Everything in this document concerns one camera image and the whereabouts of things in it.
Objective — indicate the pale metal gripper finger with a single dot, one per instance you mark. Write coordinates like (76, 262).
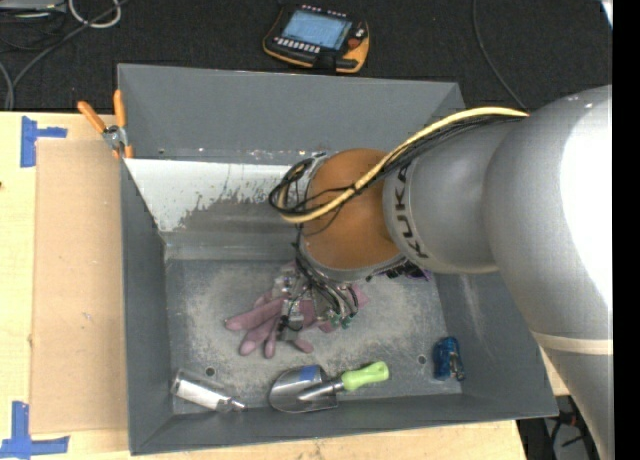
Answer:
(283, 332)
(297, 324)

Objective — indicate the pink-purple rubber glove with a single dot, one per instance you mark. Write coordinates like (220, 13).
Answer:
(257, 323)

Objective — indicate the white and silver tube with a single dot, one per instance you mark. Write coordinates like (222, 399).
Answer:
(200, 393)

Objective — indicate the small blue clip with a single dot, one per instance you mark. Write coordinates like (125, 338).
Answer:
(446, 358)

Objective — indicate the grey metal bin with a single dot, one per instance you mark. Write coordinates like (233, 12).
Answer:
(280, 113)

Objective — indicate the brown cardboard board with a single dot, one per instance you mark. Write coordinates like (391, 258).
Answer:
(75, 273)

